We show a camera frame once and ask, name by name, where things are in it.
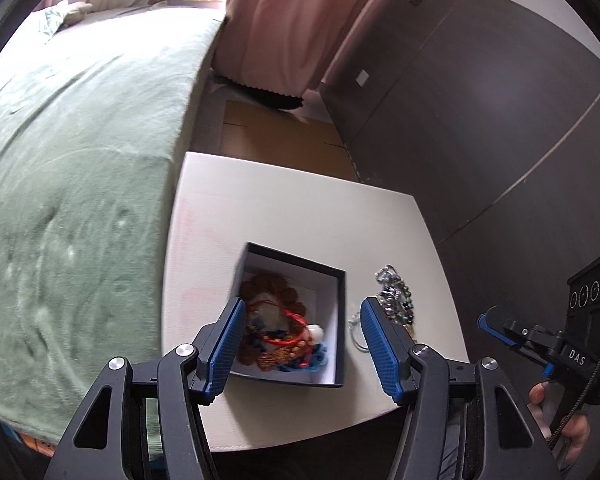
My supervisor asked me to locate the silver chain bracelet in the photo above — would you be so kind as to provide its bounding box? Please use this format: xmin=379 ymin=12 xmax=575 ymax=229
xmin=374 ymin=263 xmax=406 ymax=311

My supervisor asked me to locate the green bed blanket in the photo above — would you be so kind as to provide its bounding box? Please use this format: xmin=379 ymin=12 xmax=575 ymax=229
xmin=0 ymin=3 xmax=224 ymax=444

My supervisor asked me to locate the person's right hand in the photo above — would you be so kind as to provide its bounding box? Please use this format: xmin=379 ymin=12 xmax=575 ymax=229
xmin=526 ymin=381 xmax=592 ymax=466

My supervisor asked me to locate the brown rudraksha bead bracelet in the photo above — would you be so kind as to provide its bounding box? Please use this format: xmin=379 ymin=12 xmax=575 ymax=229
xmin=235 ymin=271 xmax=309 ymax=372

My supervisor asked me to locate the pink right curtain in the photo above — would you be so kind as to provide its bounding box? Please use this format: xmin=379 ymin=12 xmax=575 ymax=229
xmin=212 ymin=0 xmax=368 ymax=110

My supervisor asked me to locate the dark metallic bead bracelet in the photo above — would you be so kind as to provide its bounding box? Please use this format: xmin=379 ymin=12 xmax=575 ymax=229
xmin=381 ymin=278 xmax=417 ymax=340

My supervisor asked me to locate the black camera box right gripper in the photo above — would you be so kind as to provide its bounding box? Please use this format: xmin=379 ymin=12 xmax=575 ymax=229
xmin=565 ymin=256 xmax=600 ymax=358

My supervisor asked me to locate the light floral duvet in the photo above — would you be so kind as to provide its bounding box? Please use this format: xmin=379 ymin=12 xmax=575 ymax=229
xmin=28 ymin=0 xmax=93 ymax=40

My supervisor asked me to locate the thin silver bangle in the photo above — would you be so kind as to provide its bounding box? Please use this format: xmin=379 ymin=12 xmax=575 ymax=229
xmin=348 ymin=311 xmax=370 ymax=353

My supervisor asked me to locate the white wall switch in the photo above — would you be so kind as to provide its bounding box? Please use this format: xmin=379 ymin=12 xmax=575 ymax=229
xmin=355 ymin=70 xmax=370 ymax=87

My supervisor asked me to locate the red string bracelet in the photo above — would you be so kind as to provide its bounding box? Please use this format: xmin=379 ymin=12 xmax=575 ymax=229
xmin=251 ymin=299 xmax=314 ymax=348

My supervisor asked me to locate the blue knotted cord bracelet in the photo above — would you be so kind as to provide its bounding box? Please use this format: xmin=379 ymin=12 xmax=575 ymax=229
xmin=244 ymin=326 xmax=332 ymax=375

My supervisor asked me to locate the white square side table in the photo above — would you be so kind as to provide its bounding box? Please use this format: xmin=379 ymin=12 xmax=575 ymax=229
xmin=160 ymin=150 xmax=470 ymax=453

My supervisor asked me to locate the black cable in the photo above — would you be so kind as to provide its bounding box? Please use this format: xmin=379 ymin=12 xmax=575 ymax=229
xmin=546 ymin=328 xmax=600 ymax=449

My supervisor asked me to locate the black square jewelry box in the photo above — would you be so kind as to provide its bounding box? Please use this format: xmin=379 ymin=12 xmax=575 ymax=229
xmin=230 ymin=242 xmax=346 ymax=388

